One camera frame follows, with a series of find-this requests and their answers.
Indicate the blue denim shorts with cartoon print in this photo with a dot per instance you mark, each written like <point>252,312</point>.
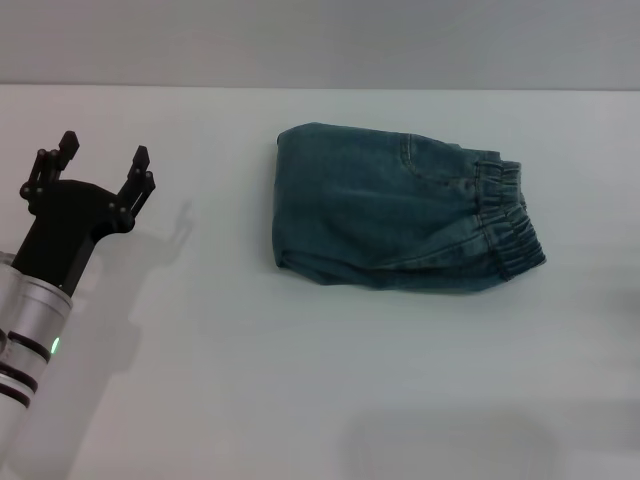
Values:
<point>400,215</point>

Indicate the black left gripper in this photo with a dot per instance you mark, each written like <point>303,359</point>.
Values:
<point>70,220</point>

